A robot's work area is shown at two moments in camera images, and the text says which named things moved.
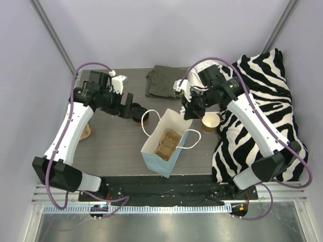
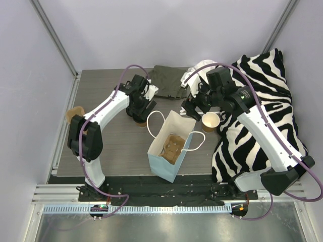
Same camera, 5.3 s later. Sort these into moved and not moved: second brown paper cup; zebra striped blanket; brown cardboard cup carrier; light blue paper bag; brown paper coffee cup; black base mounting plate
Moved: brown cardboard cup carrier; light blue paper bag
Not moved: second brown paper cup; brown paper coffee cup; black base mounting plate; zebra striped blanket
